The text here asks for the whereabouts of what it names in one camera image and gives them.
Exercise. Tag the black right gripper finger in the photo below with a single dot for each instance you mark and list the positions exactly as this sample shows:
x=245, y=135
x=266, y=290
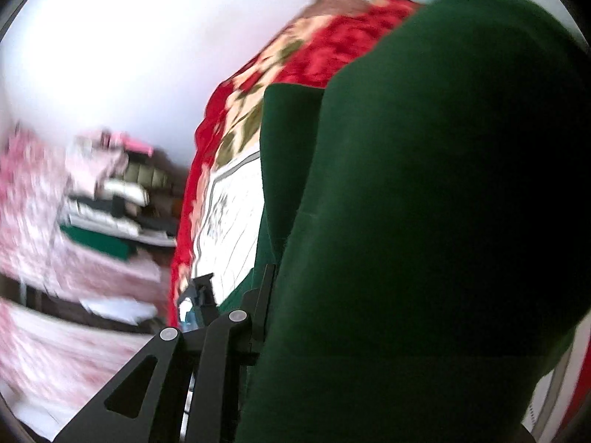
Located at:
x=181, y=386

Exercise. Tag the dark green sweater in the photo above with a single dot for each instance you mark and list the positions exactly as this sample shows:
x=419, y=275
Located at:
x=415, y=239

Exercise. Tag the pink floral fabric cover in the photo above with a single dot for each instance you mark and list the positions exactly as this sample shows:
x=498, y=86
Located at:
x=51, y=368

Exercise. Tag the red floral plush blanket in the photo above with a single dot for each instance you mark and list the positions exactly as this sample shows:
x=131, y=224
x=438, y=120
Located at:
x=258, y=124

